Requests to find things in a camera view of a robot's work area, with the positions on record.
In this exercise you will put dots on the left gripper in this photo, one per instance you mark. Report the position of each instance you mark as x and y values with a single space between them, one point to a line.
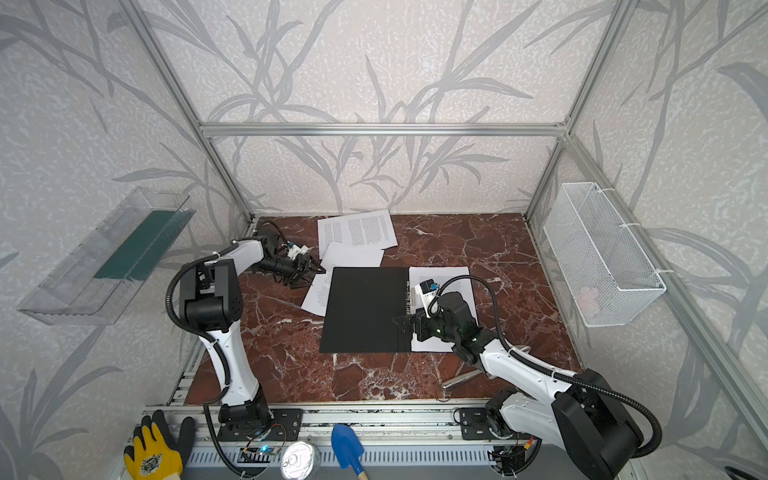
300 264

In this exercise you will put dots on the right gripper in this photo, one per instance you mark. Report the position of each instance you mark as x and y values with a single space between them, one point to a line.
417 322

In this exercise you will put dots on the teal folder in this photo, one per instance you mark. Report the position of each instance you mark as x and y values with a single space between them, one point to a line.
361 305

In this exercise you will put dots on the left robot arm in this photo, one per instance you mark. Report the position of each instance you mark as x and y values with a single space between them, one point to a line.
204 298

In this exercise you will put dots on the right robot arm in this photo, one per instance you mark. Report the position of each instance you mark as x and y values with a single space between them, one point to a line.
599 428

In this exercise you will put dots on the blue trowel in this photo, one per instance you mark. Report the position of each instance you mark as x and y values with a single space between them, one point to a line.
348 449

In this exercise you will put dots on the silver round can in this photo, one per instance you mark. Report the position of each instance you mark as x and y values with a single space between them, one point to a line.
300 461

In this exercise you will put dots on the green circuit board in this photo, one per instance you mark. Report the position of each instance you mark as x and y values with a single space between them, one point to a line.
259 454

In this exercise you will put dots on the yellow black glove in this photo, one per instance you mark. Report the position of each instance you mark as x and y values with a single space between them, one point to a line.
155 453

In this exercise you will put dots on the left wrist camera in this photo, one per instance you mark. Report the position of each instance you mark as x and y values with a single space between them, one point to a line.
297 252

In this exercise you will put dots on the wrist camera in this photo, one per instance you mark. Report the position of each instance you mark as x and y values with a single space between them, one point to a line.
297 252
424 296

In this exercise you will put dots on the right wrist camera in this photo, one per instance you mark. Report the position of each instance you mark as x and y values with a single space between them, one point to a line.
424 296

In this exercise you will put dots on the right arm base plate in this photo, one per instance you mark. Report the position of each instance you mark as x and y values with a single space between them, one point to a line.
474 424

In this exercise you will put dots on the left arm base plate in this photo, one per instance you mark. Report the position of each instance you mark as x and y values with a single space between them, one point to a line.
284 425

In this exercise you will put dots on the white wire basket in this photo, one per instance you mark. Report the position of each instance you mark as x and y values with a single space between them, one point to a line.
609 275

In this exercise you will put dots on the clear plastic wall tray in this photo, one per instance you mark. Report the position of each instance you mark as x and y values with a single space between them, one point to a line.
95 283

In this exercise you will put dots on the aluminium frame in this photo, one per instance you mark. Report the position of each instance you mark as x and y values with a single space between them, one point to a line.
734 381

